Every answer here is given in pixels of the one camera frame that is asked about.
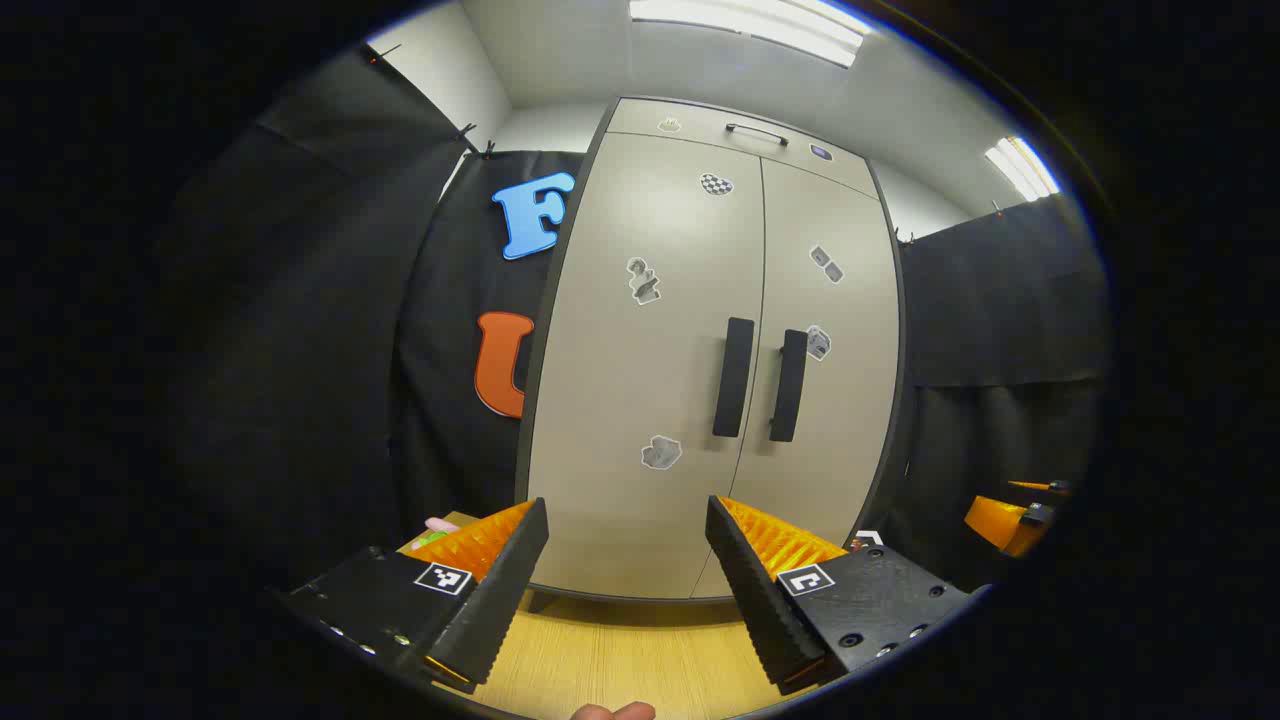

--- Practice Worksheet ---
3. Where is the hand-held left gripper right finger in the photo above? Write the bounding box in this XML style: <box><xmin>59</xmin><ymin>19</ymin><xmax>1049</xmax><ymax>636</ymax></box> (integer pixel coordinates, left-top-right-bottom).
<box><xmin>705</xmin><ymin>495</ymin><xmax>991</xmax><ymax>698</ymax></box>

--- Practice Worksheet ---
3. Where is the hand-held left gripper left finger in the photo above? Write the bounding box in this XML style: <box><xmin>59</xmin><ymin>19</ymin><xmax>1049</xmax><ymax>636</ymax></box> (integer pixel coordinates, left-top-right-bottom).
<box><xmin>275</xmin><ymin>497</ymin><xmax>551</xmax><ymax>693</ymax></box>

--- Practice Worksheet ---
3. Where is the beige cabinet door box sticker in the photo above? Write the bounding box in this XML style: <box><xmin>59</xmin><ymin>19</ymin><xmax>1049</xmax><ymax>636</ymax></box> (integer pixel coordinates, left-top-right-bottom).
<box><xmin>690</xmin><ymin>158</ymin><xmax>901</xmax><ymax>601</ymax></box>

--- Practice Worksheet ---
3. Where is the black cabinet door handle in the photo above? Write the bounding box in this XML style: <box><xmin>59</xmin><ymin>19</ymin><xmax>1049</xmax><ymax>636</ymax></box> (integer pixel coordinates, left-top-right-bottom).
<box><xmin>768</xmin><ymin>329</ymin><xmax>809</xmax><ymax>443</ymax></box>
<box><xmin>712</xmin><ymin>317</ymin><xmax>756</xmax><ymax>439</ymax></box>

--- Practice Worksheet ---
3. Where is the beige cabinet door checkered sticker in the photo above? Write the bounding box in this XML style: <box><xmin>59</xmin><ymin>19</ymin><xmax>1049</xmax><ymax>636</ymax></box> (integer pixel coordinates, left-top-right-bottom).
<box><xmin>527</xmin><ymin>130</ymin><xmax>766</xmax><ymax>601</ymax></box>

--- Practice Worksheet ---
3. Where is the beige double-door shoe cabinet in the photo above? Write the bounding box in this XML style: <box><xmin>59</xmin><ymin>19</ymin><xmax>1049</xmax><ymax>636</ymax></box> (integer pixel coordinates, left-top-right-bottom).
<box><xmin>515</xmin><ymin>95</ymin><xmax>909</xmax><ymax>613</ymax></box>

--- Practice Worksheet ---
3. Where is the green pink plush toy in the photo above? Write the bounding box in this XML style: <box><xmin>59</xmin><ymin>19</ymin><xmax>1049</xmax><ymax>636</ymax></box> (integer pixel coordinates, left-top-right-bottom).
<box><xmin>405</xmin><ymin>515</ymin><xmax>463</xmax><ymax>553</ymax></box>

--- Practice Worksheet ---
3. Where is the black backdrop cloth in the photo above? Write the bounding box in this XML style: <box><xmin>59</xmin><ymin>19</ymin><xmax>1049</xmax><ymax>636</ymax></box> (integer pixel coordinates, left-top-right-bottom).
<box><xmin>165</xmin><ymin>45</ymin><xmax>586</xmax><ymax>591</ymax></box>
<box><xmin>880</xmin><ymin>195</ymin><xmax>1111</xmax><ymax>591</ymax></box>

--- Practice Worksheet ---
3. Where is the long ceiling light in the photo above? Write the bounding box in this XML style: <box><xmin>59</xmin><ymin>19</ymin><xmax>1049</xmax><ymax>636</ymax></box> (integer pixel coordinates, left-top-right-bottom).
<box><xmin>628</xmin><ymin>0</ymin><xmax>876</xmax><ymax>69</ymax></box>
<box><xmin>984</xmin><ymin>135</ymin><xmax>1061</xmax><ymax>203</ymax></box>

